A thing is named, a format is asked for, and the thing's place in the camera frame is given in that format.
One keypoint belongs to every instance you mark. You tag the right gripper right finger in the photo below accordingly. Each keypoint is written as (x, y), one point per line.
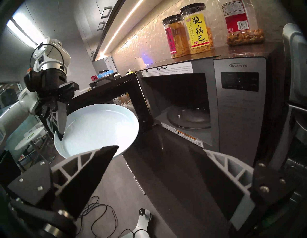
(227, 187)

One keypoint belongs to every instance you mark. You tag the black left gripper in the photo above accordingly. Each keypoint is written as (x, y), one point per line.
(55, 81)

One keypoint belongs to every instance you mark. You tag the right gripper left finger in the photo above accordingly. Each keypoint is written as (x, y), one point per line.
(81, 177)

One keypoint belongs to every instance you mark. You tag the light blue plate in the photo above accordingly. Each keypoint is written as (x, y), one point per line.
(100, 127)

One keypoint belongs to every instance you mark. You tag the black glass microwave door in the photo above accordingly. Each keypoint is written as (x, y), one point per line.
(108, 91)

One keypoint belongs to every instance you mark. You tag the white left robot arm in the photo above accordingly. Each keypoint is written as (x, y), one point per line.
(51, 57)

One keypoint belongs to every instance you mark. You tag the glass microwave turntable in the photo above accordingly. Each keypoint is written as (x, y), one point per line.
(189, 118)

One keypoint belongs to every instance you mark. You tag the white round table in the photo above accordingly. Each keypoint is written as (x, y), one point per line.
(30, 140)

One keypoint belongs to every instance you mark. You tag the blue wipes pack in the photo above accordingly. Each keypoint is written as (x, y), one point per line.
(105, 74)

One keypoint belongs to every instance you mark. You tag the black equipment rack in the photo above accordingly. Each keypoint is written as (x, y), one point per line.
(7, 165)

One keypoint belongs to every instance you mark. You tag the yellow banana bunch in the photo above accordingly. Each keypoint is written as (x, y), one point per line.
(130, 71)

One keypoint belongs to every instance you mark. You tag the ceiling light panel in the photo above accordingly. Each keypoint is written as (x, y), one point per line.
(24, 28)

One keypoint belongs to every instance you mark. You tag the dark upper cabinet unit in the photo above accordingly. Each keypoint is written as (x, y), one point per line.
(96, 28)

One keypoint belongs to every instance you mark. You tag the snack jar with red label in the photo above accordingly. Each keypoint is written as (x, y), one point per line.
(177, 38)

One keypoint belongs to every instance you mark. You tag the snack jar with yellow label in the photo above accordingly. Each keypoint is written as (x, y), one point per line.
(199, 31)

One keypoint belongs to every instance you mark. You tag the clear jar with red lid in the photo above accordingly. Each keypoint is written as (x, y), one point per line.
(242, 26)

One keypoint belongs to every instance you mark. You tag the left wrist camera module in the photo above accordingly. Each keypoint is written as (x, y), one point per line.
(31, 81)

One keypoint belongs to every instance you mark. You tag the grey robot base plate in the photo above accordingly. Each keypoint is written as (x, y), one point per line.
(141, 225)

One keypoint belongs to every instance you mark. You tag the white wall plug-in device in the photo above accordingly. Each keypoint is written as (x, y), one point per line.
(141, 61)

